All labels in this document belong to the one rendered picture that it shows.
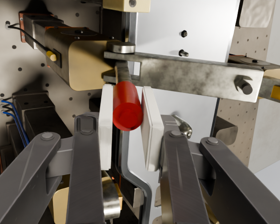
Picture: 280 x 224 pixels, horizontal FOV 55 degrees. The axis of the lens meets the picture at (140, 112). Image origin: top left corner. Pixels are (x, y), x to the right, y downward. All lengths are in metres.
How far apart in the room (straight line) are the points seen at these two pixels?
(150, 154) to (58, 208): 0.24
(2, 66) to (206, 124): 0.45
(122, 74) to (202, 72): 0.09
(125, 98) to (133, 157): 0.29
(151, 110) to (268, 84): 0.39
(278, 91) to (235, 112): 0.62
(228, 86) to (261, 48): 0.83
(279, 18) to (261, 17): 1.83
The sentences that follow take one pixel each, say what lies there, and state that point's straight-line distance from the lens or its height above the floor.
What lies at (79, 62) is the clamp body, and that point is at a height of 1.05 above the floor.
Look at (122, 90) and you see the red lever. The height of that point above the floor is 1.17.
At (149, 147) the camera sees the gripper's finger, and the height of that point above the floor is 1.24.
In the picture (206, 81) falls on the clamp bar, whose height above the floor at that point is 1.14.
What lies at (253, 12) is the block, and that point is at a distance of 0.59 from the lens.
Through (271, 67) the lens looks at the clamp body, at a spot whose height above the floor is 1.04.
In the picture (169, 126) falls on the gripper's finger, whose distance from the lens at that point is 0.16.
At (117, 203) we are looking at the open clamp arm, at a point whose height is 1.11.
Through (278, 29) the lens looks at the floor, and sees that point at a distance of 2.47.
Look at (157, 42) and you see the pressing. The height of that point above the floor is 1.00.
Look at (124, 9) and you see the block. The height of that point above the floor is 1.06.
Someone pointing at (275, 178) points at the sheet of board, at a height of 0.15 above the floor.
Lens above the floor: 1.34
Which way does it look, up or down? 51 degrees down
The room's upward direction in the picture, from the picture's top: 126 degrees clockwise
